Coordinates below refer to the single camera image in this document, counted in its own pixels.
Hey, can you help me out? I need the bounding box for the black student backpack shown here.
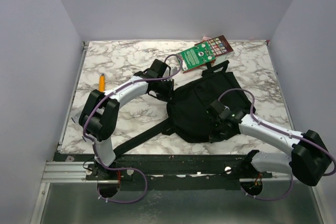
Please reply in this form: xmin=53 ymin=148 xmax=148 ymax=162
xmin=114 ymin=60 xmax=255 ymax=156

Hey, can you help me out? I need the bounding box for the green book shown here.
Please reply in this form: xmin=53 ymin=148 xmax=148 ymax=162
xmin=177 ymin=42 xmax=216 ymax=73

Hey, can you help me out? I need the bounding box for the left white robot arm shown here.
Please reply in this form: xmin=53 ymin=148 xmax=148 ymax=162
xmin=78 ymin=59 xmax=174 ymax=167

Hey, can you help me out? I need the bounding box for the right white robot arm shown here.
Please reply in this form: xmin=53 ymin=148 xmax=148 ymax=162
xmin=207 ymin=100 xmax=332 ymax=186

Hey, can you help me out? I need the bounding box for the orange utility knife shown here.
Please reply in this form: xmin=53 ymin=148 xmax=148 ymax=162
xmin=98 ymin=73 xmax=106 ymax=92

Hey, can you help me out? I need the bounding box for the dark red book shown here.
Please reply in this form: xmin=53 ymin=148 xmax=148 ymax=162
xmin=194 ymin=35 xmax=234 ymax=63

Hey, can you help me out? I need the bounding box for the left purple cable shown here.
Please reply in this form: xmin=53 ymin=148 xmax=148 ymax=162
xmin=82 ymin=54 xmax=184 ymax=205

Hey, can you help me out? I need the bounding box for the purple cable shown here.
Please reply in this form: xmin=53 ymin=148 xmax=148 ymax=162
xmin=216 ymin=88 xmax=336 ymax=201
xmin=82 ymin=54 xmax=184 ymax=205

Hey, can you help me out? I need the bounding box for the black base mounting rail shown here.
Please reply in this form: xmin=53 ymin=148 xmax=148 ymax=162
xmin=54 ymin=153 xmax=272 ymax=196

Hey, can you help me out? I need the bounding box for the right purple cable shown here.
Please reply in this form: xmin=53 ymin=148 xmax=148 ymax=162
xmin=216 ymin=88 xmax=336 ymax=201

